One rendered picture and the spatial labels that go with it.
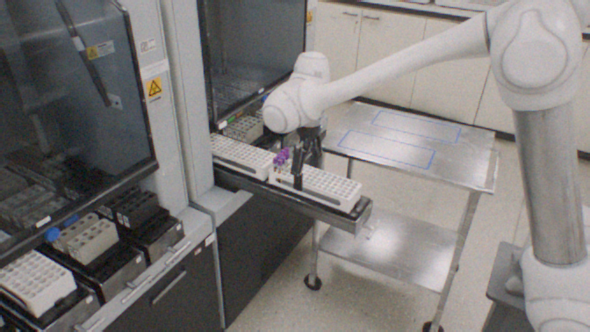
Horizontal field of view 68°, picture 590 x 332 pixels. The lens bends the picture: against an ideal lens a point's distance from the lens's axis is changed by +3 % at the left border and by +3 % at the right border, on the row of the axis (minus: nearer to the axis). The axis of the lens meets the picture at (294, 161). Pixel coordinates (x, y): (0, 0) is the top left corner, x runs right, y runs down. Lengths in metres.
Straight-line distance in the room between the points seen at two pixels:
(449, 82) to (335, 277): 1.93
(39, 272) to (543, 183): 1.14
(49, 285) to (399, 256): 1.37
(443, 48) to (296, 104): 0.36
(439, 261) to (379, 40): 2.11
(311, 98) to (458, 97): 2.63
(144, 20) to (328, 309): 1.49
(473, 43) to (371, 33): 2.64
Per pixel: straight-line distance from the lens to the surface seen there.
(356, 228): 1.35
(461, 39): 1.07
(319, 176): 1.40
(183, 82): 1.31
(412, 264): 2.00
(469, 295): 2.36
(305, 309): 2.12
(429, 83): 3.64
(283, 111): 1.04
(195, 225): 1.44
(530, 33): 0.84
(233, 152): 1.54
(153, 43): 1.21
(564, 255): 1.11
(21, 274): 1.25
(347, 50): 3.80
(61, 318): 1.20
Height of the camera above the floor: 1.68
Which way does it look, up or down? 33 degrees down
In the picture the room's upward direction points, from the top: 2 degrees clockwise
